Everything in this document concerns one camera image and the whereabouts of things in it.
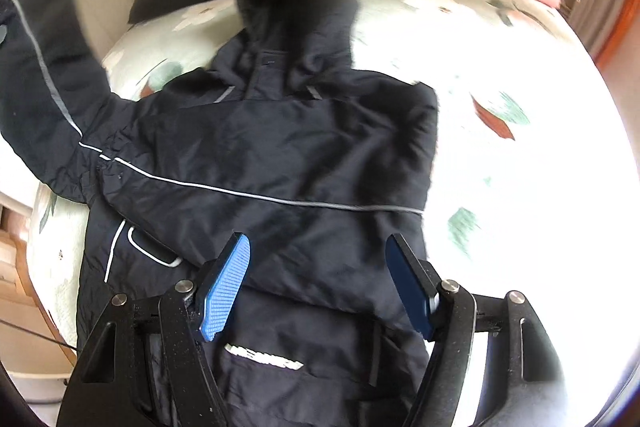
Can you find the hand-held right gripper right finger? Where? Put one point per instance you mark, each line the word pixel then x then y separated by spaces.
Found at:
pixel 407 287

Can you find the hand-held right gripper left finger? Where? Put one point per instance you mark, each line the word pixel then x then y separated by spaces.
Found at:
pixel 225 287

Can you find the black hooded jacket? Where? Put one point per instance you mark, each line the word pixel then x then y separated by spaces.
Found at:
pixel 275 147

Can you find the floral green bed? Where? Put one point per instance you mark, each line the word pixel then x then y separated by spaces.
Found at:
pixel 500 187

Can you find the beige curtain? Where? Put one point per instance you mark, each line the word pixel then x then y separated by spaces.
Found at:
pixel 595 7

